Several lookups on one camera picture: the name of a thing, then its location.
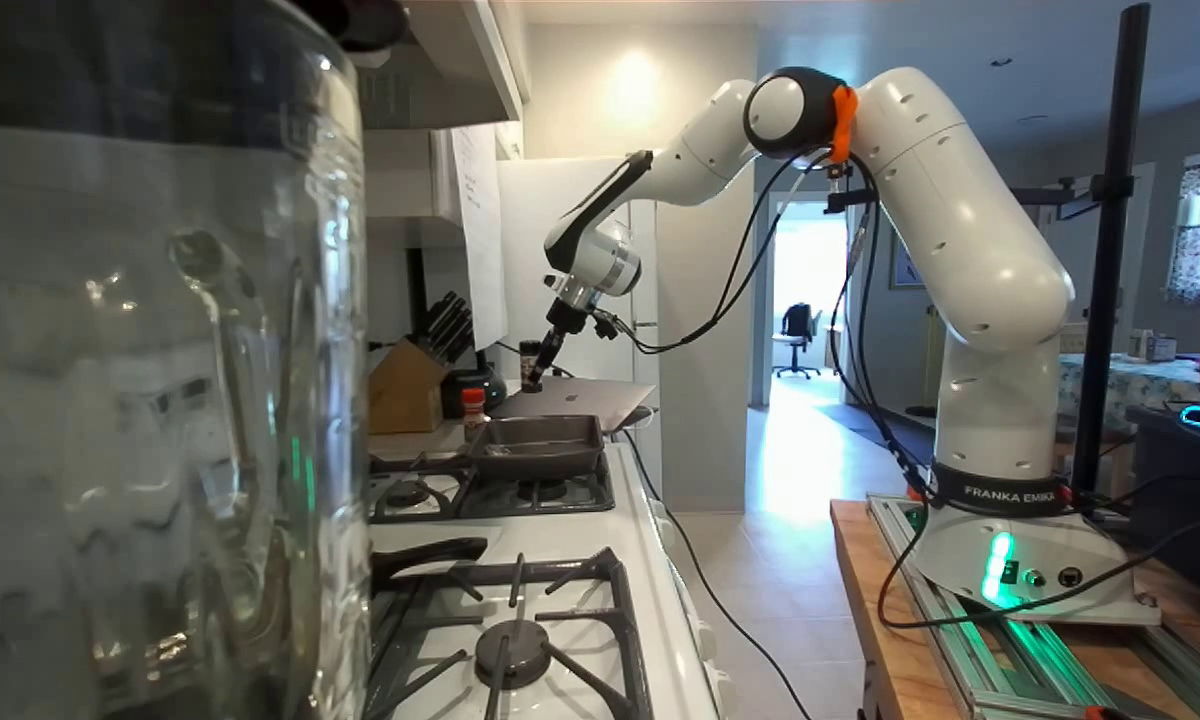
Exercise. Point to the black baking pan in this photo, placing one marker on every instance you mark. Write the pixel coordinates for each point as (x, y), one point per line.
(539, 445)

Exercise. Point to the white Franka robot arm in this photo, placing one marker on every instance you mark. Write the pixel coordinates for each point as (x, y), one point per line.
(984, 280)

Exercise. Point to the wooden knife block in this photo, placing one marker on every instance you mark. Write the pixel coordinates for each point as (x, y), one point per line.
(404, 393)

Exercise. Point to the black grate with bare burner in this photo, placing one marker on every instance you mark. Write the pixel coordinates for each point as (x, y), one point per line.
(587, 625)

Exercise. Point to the glass blender jar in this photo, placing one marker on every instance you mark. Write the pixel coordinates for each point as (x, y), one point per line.
(145, 372)

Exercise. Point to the white refrigerator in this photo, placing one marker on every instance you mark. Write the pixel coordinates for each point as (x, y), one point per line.
(525, 227)

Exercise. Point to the framed wall picture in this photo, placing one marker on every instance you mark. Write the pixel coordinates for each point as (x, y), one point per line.
(906, 266)

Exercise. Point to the black office chair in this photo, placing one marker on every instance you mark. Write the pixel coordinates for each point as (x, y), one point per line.
(799, 332)

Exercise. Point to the white handwritten paper sheet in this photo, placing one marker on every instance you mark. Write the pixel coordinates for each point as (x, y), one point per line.
(483, 241)

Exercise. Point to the red-capped spice bottle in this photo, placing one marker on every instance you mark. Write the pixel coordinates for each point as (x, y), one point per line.
(473, 404)

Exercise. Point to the white gas stove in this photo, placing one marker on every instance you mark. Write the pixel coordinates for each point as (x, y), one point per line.
(624, 532)

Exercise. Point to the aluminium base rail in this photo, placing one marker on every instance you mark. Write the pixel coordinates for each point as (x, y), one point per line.
(1026, 667)

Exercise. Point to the black monitor with cyan light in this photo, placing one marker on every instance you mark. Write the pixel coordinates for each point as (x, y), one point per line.
(1195, 495)

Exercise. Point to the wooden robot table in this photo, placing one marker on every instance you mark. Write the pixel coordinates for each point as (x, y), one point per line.
(893, 642)

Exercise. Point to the white range hood cabinet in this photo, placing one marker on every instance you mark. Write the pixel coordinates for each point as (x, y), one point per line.
(454, 52)

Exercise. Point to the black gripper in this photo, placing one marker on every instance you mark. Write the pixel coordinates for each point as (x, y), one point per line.
(567, 327)

